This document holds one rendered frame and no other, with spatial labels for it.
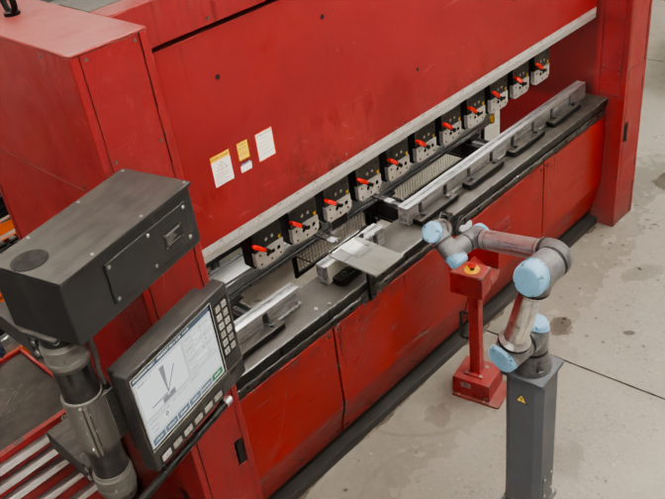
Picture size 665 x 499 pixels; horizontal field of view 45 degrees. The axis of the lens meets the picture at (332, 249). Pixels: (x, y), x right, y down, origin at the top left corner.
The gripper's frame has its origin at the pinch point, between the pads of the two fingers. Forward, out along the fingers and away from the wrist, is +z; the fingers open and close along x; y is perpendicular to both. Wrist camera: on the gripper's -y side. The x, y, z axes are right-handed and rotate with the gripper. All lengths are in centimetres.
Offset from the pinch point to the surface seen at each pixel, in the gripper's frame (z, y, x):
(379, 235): 28, -19, 41
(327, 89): -26, 42, 57
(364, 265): -3.0, -26.6, 33.0
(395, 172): 26.9, 10.4, 40.0
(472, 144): 134, 22, 37
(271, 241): -40, -19, 60
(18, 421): -110, -93, 109
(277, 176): -43, 7, 61
